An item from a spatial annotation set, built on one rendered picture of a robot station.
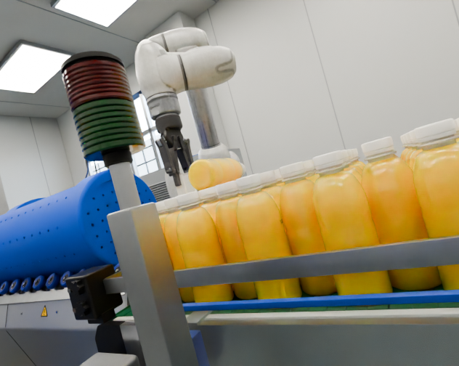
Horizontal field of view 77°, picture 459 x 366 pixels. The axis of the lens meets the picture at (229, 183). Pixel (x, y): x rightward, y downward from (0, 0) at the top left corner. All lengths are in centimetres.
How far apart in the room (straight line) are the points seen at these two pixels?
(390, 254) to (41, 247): 85
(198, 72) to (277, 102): 275
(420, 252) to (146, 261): 30
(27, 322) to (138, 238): 89
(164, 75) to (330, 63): 275
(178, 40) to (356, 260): 120
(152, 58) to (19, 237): 65
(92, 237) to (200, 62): 55
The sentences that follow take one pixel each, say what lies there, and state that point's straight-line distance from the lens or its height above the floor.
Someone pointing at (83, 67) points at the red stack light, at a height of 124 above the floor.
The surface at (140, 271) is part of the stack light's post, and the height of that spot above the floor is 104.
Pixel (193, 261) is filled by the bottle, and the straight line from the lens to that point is 51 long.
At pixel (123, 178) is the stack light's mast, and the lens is 32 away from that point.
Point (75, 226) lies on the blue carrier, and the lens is 81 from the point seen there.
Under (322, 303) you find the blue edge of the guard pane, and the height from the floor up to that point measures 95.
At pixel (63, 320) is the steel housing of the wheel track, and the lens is 100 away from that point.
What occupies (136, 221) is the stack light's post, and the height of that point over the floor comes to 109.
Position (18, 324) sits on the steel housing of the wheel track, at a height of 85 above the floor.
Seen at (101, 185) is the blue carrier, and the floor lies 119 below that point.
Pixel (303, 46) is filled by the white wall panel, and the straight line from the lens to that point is 360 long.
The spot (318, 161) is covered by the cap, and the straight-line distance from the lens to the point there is 41.
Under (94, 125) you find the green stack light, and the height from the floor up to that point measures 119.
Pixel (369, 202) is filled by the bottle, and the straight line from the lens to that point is 44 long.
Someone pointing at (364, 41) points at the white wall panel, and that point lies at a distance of 345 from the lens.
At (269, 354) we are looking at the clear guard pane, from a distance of 41.
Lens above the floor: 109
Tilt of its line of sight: 1 degrees up
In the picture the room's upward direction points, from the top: 15 degrees counter-clockwise
